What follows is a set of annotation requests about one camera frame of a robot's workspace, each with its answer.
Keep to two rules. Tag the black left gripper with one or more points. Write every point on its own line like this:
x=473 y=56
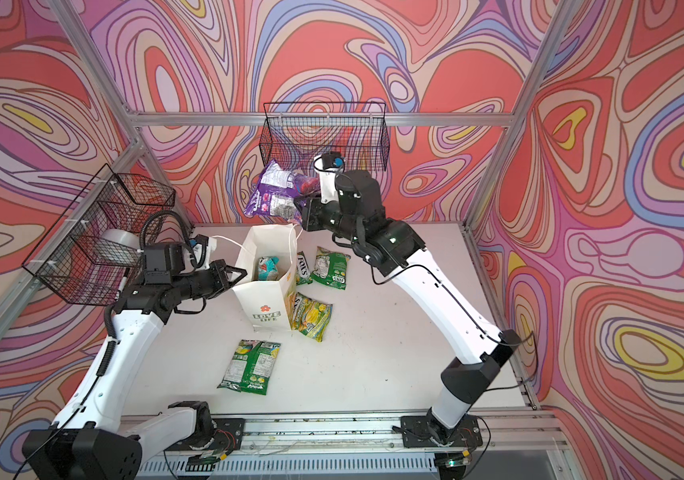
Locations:
x=217 y=270

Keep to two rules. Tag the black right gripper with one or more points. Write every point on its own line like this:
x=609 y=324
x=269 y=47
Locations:
x=311 y=207

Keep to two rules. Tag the illustrated paper gift bag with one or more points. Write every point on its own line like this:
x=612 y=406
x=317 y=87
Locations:
x=268 y=304

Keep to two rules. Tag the green candy bag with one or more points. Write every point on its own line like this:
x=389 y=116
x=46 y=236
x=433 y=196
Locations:
x=330 y=268
x=251 y=367

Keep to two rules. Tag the purple Fox's candy bag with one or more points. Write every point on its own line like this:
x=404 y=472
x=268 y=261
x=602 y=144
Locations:
x=277 y=190

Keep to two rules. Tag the teal Fox's mint bag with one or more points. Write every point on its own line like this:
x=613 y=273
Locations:
x=267 y=268

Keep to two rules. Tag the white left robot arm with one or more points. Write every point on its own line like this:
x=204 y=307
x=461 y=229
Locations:
x=85 y=441

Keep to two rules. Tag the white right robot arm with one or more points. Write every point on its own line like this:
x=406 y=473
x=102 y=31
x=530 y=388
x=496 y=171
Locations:
x=481 y=348

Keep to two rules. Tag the green yellow Fox's bag upper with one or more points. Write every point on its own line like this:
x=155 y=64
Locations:
x=304 y=274

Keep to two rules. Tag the green yellow fox's bag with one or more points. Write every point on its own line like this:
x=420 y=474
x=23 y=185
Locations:
x=310 y=317
x=304 y=274

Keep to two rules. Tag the green yellow Fox's bag lower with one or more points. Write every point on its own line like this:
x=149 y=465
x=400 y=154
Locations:
x=310 y=317

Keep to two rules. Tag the green candy bag front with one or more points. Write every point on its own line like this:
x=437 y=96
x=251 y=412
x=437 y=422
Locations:
x=251 y=367

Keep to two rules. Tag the white cylinder in basket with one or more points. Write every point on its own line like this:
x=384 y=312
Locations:
x=119 y=246

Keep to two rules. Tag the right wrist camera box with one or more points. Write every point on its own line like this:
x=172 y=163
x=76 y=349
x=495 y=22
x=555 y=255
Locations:
x=328 y=166

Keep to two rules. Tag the black wire basket back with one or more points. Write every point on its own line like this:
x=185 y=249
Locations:
x=294 y=133

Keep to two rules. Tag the black wire basket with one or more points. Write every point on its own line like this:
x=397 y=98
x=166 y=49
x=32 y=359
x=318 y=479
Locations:
x=294 y=133
x=66 y=262

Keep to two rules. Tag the black wire basket left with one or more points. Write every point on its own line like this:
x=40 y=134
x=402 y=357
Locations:
x=66 y=262

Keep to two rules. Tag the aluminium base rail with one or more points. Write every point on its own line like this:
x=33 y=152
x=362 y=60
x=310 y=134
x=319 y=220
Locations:
x=494 y=444

